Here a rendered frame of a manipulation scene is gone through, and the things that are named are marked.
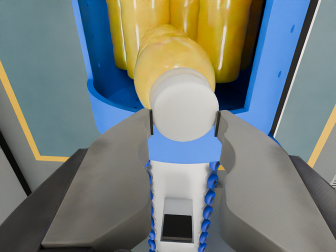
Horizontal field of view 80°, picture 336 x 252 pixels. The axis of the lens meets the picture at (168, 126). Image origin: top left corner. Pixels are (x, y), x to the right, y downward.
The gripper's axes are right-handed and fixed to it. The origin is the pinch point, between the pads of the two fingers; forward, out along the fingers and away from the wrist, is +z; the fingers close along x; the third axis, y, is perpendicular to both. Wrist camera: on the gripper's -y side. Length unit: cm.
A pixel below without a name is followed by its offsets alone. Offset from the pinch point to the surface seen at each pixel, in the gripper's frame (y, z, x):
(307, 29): 8, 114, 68
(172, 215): 53, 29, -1
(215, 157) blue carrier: 9.4, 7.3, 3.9
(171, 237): 53, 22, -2
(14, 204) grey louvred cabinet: 161, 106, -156
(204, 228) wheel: 62, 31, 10
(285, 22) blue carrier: -3.9, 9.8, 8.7
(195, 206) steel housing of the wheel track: 58, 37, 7
